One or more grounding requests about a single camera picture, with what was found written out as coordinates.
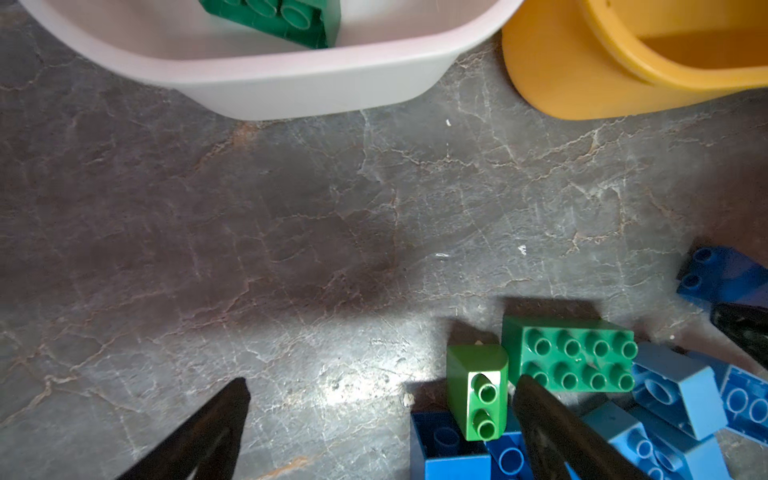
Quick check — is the yellow plastic bin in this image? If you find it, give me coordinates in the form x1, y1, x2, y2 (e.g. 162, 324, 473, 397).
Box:
502, 1, 767, 120

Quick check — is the dark green lego brick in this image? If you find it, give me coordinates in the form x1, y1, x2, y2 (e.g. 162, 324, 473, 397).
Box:
199, 0, 341, 49

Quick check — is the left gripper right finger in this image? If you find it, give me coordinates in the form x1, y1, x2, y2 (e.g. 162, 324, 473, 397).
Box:
512, 375, 646, 480

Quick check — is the dark blue hollow lego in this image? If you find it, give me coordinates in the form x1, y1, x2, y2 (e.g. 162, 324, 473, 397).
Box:
410, 411, 491, 480

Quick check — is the green eight-stud lego brick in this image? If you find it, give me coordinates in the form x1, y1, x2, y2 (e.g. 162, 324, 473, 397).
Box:
501, 315, 639, 393

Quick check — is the light blue hollow lego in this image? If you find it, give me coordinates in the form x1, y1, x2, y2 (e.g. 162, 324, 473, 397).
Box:
631, 342, 728, 440

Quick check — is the small green rounded lego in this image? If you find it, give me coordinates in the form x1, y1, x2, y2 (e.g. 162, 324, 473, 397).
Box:
446, 344, 509, 442

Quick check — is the white plastic bin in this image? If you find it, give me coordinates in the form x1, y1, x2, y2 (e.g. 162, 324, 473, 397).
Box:
25, 1, 518, 121

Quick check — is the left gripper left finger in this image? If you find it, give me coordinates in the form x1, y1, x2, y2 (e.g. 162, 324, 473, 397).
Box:
120, 377, 251, 479

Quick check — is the light blue long lego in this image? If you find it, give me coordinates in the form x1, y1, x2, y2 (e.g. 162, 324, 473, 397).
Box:
686, 351, 767, 447

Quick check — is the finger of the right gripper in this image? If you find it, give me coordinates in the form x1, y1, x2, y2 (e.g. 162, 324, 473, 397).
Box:
710, 303, 768, 368

